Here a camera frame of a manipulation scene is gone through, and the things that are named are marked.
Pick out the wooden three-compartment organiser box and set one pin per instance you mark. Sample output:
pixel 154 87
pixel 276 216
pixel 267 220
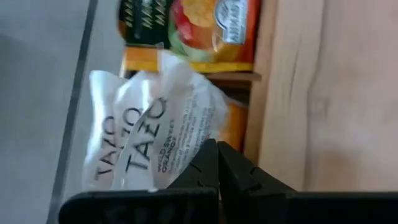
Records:
pixel 264 93

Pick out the red peach tea packet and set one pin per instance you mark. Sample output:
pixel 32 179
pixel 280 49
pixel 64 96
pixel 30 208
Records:
pixel 202 31

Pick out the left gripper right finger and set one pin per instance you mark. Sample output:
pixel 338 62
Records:
pixel 248 202

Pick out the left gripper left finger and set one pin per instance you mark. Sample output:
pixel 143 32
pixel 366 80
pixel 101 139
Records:
pixel 199 199

